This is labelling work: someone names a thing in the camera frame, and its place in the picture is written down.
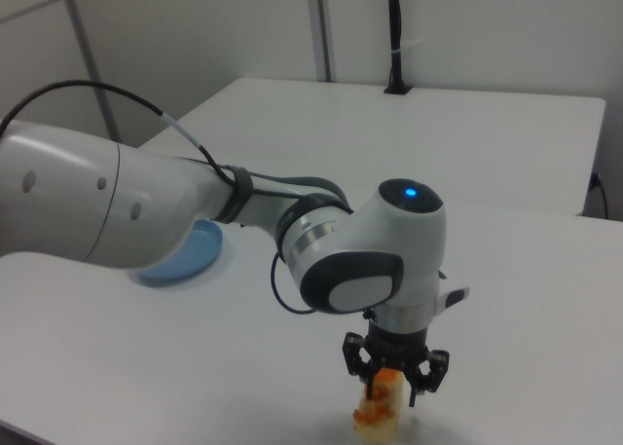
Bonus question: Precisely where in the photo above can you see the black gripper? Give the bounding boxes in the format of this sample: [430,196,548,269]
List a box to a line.
[342,319,451,407]

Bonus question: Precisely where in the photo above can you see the orange glazed bread loaf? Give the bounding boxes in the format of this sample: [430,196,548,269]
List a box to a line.
[350,366,405,441]

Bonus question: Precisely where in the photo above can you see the blue round plate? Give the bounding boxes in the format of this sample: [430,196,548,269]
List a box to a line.
[135,219,226,289]

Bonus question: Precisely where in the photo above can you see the black clamped stand pole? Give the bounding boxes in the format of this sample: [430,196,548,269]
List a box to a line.
[383,0,414,95]

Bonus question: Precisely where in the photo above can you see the grey cable strap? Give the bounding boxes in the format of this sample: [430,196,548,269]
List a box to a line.
[213,165,254,225]

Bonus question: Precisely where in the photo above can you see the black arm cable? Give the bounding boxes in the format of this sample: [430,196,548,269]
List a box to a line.
[0,79,376,319]

